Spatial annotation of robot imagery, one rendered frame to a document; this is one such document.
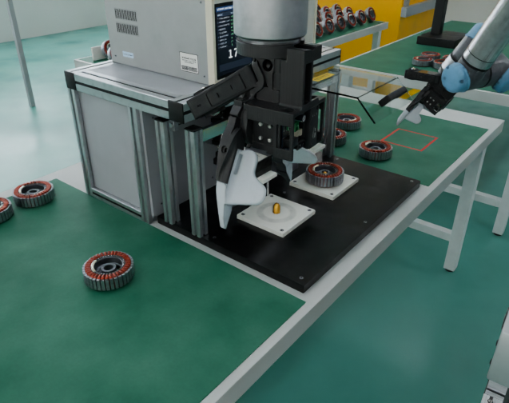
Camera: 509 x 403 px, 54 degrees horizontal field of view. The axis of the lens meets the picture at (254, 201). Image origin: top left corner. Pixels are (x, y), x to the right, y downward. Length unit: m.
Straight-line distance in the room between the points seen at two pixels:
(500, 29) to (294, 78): 0.88
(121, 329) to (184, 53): 0.65
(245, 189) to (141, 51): 0.89
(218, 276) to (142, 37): 0.64
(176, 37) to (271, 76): 0.76
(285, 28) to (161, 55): 0.84
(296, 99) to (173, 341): 0.62
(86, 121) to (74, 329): 0.61
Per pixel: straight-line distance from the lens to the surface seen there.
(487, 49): 1.36
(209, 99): 0.59
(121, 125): 1.32
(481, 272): 2.63
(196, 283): 1.14
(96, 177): 1.51
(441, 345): 2.17
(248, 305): 1.08
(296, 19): 0.51
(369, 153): 1.73
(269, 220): 1.29
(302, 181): 1.49
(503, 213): 2.89
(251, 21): 0.51
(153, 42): 1.34
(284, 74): 0.52
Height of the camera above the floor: 1.46
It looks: 29 degrees down
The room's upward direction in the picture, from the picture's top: straight up
